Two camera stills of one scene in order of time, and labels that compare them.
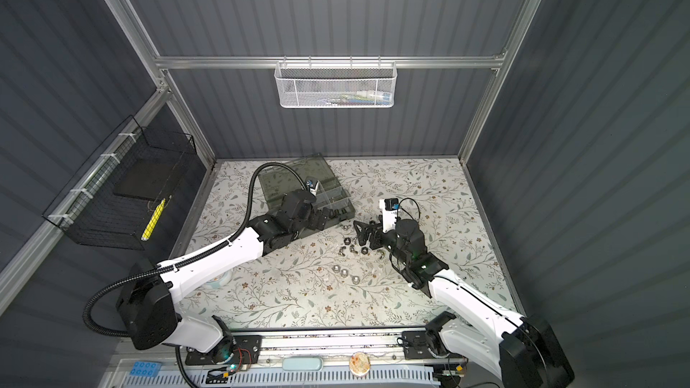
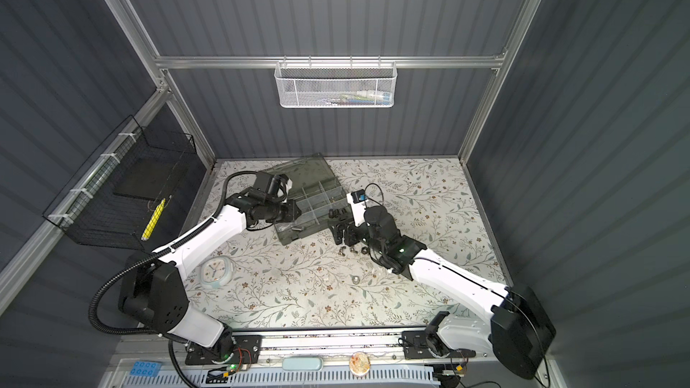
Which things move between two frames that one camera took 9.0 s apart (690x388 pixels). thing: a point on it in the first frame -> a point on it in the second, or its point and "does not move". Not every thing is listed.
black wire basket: (113, 201) does not move
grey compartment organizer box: (278, 181) does not move
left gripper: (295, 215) -> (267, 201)
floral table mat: (331, 277) does not move
